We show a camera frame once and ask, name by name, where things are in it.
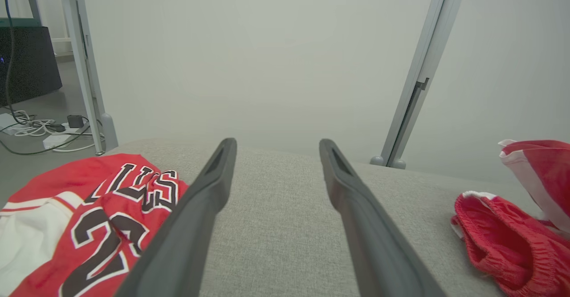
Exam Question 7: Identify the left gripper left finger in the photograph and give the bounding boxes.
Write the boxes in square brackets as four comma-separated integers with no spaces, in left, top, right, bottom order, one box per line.
[114,138,238,297]

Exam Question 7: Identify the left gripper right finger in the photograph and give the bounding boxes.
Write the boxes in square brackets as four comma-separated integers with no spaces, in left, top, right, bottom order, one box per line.
[319,138,448,297]

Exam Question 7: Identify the red shorts white stripe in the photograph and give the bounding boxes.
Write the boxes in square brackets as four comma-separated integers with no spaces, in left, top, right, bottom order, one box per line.
[451,139,570,297]

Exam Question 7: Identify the red jersey white sleeves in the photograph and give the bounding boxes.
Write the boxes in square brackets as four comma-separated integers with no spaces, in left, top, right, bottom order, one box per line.
[0,153,190,297]

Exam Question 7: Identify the black cabinet box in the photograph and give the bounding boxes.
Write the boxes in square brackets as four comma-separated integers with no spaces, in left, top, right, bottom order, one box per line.
[0,25,63,107]

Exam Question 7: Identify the teal shelf board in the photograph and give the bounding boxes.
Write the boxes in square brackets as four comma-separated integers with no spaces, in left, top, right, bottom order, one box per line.
[0,18,43,28]

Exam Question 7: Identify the white power strip with cables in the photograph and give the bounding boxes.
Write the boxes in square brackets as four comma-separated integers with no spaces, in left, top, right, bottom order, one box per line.
[0,123,94,156]

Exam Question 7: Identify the white cable bundle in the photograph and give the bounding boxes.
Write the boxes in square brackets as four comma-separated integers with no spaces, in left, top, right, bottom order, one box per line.
[11,110,56,137]

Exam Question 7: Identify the grey slotted partition post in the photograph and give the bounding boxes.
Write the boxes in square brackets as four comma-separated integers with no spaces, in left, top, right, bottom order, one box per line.
[370,0,470,170]

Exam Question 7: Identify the hanging black cable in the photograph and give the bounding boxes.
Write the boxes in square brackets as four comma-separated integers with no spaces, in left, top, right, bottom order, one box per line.
[2,0,29,125]

